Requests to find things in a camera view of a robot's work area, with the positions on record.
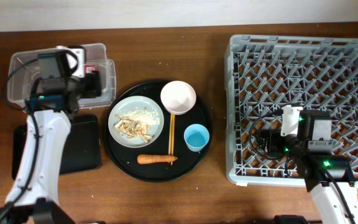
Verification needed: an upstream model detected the red snack wrapper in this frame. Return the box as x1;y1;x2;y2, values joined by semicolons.
85;65;98;73

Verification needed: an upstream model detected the grey plate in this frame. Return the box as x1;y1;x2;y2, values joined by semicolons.
108;96;164;148

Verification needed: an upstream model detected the pile of peanut shells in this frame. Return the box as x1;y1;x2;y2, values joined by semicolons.
113;114;152;143

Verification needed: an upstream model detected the pile of white rice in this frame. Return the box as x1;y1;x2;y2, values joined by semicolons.
121;110;161;126

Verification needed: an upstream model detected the blue cup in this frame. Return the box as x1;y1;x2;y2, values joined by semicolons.
183;124;210;152

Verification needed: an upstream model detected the wooden chopstick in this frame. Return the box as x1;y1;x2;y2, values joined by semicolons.
171;114;175;156
168;114;173;156

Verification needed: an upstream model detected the pink bowl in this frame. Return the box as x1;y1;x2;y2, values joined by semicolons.
160;80;197;115

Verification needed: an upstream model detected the orange carrot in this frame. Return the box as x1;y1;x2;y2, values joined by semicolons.
137;154;178;164

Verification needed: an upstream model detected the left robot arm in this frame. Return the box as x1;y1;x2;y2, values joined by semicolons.
0;45;101;223

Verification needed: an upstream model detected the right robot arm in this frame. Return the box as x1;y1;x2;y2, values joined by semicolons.
249;105;358;223

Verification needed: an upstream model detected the clear plastic waste bin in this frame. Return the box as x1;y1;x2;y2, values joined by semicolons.
6;43;116;110

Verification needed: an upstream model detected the grey dishwasher rack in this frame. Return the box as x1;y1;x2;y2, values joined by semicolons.
224;35;358;188

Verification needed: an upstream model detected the black rectangular tray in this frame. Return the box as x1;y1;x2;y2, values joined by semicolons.
11;114;101;179

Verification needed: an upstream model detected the round black serving tray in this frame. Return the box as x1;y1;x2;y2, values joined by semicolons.
103;80;213;182

